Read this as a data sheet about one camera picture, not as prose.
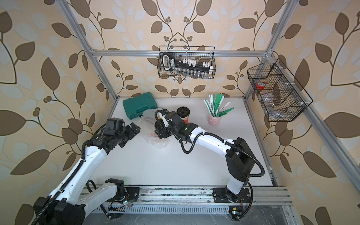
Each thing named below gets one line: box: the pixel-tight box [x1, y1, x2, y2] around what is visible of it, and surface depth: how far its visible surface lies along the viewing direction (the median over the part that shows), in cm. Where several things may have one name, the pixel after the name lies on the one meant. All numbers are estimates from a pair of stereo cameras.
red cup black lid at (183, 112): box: [176, 105, 191, 125], surface depth 93 cm
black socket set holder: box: [162, 52, 214, 74], surface depth 86 cm
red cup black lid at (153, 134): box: [149, 131, 160, 139], surface depth 77 cm
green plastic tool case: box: [122, 91, 158, 120], surface depth 113 cm
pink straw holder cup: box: [207, 111, 222, 127], surface depth 100 cm
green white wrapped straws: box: [203, 93, 235, 118], surface depth 98 cm
